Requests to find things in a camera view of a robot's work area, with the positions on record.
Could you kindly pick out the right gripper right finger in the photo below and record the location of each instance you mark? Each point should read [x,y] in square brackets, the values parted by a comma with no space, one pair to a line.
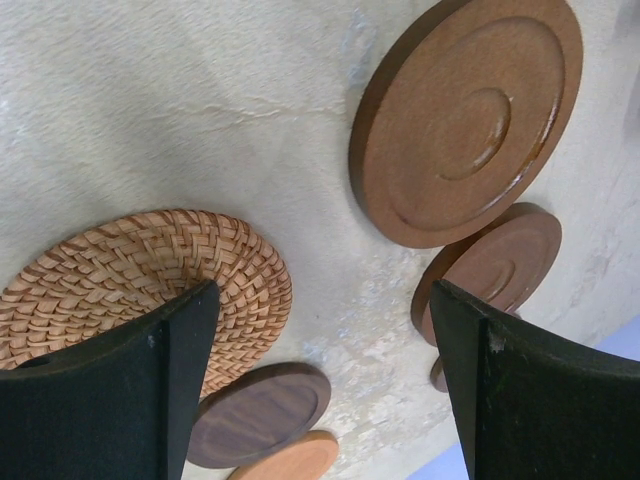
[529,404]

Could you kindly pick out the woven rattan coaster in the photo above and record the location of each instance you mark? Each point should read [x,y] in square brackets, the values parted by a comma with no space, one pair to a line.
[119,271]

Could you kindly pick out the dark walnut coaster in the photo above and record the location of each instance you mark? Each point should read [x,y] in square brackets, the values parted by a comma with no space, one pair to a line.
[259,414]

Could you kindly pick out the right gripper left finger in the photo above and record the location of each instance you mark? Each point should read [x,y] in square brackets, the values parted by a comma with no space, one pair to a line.
[120,405]

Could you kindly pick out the orange wooden coaster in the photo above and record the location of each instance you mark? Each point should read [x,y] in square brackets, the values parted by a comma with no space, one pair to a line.
[307,459]

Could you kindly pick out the brown ringed coaster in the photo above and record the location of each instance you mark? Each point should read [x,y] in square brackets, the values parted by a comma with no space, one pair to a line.
[461,115]
[502,264]

